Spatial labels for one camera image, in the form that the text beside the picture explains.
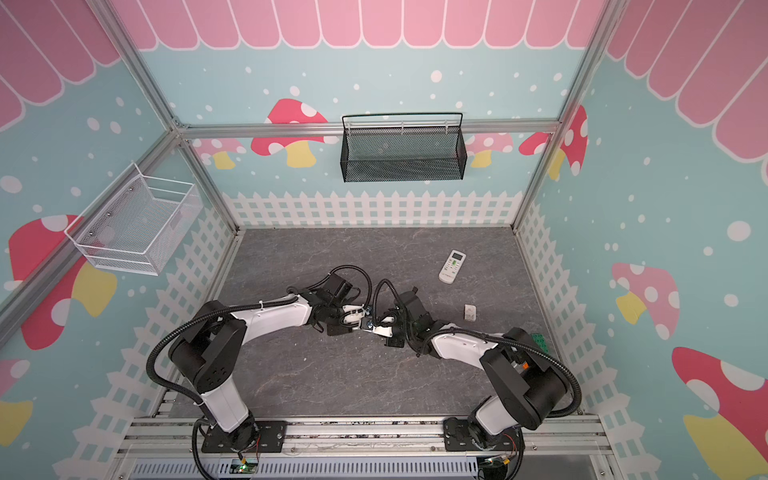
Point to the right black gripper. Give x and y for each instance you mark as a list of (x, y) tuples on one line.
[(398, 329)]

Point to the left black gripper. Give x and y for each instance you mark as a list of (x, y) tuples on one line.
[(339, 330)]

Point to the white remote with green buttons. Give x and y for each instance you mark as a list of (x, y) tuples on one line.
[(356, 325)]

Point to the white battery cover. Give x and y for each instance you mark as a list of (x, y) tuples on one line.
[(470, 313)]

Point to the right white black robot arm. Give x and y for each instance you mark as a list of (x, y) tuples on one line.
[(529, 384)]

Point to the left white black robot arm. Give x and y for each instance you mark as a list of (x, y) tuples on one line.
[(198, 358)]

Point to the white air conditioner remote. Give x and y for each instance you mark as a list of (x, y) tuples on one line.
[(451, 267)]

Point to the green toy brick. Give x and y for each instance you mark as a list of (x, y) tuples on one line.
[(541, 342)]

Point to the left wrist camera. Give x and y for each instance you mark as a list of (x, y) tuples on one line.
[(353, 312)]

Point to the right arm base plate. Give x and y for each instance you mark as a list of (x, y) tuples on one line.
[(464, 435)]

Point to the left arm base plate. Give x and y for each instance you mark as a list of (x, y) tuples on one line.
[(260, 436)]

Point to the black wire mesh basket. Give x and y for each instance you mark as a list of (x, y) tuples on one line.
[(403, 147)]

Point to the white wire mesh basket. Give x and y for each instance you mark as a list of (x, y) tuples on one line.
[(137, 224)]

